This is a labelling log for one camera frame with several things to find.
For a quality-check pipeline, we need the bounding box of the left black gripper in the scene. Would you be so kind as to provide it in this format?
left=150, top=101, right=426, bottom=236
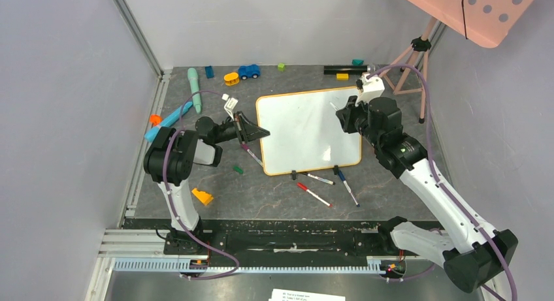
left=212, top=111, right=270, bottom=144

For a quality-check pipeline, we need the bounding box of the orange framed whiteboard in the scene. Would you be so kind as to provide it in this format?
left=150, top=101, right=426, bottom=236
left=255, top=86, right=362, bottom=176

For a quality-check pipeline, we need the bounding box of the green whiteboard marker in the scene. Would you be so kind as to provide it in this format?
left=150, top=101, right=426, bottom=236
left=329, top=102, right=339, bottom=112

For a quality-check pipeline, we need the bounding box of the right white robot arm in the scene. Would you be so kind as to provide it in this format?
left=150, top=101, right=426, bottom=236
left=336, top=95, right=519, bottom=293

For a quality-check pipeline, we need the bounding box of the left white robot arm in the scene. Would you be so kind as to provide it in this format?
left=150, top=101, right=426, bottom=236
left=143, top=111, right=270, bottom=254

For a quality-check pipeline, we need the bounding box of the purple whiteboard marker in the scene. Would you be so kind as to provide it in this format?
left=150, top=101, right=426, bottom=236
left=241, top=144, right=263, bottom=167

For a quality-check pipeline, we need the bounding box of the blue whiteboard marker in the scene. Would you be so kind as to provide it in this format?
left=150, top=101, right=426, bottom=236
left=338, top=170, right=360, bottom=207

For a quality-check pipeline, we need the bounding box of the black whiteboard marker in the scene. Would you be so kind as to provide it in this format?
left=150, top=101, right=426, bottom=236
left=299, top=172, right=336, bottom=185

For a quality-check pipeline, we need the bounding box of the red whiteboard marker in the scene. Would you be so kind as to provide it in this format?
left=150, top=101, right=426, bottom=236
left=296, top=182, right=333, bottom=208

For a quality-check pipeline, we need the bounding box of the yellow block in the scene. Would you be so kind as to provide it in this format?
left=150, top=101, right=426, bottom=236
left=336, top=73, right=350, bottom=81

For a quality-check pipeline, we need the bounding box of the teal block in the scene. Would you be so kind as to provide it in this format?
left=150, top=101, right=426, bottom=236
left=351, top=59, right=364, bottom=66

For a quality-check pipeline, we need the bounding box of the yellow oval toy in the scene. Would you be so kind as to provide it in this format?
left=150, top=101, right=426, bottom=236
left=223, top=72, right=240, bottom=86

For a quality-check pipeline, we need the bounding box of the blue toy car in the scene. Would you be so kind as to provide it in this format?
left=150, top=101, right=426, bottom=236
left=238, top=64, right=261, bottom=80

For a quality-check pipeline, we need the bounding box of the dark blue block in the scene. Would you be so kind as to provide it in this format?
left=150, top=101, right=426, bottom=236
left=204, top=66, right=215, bottom=79

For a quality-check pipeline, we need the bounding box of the orange wedge block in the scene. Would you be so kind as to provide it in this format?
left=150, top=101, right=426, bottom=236
left=191, top=188, right=214, bottom=206

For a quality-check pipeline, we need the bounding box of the mint green toy microphone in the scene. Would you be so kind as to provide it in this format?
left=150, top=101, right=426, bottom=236
left=187, top=68, right=202, bottom=114

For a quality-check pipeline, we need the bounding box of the small orange toy piece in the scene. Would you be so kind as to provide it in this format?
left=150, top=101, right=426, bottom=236
left=149, top=114, right=163, bottom=126

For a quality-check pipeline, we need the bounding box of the pink tripod stand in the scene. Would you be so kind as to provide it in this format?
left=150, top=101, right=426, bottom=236
left=380, top=17, right=438, bottom=124

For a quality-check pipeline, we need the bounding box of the blue toy marker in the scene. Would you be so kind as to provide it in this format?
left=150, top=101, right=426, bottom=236
left=144, top=101, right=193, bottom=142

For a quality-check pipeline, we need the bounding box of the white paper sheet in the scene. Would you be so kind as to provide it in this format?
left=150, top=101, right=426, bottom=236
left=269, top=289, right=346, bottom=301

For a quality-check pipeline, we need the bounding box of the pink perforated panel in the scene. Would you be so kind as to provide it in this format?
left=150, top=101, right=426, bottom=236
left=407, top=0, right=534, bottom=48

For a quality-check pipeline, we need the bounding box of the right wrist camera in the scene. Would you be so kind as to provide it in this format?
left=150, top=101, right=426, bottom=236
left=355, top=74, right=385, bottom=106

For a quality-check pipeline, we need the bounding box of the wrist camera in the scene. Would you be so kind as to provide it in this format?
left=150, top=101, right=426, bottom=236
left=355, top=74, right=385, bottom=106
left=221, top=93, right=238, bottom=121

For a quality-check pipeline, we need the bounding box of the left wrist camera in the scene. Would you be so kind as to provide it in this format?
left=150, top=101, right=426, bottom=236
left=221, top=93, right=238, bottom=121

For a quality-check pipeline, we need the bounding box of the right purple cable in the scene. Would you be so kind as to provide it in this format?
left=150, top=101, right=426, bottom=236
left=365, top=63, right=519, bottom=301

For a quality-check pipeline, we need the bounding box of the purple cable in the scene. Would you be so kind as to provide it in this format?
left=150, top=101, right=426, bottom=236
left=161, top=89, right=241, bottom=281
left=365, top=63, right=519, bottom=301

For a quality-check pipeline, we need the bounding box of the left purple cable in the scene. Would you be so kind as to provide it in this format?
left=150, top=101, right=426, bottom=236
left=161, top=89, right=241, bottom=281

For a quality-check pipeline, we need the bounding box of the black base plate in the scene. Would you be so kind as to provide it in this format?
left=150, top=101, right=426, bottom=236
left=157, top=219, right=408, bottom=267

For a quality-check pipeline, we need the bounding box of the grey slotted cable duct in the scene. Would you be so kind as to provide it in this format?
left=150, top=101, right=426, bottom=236
left=112, top=257, right=392, bottom=275

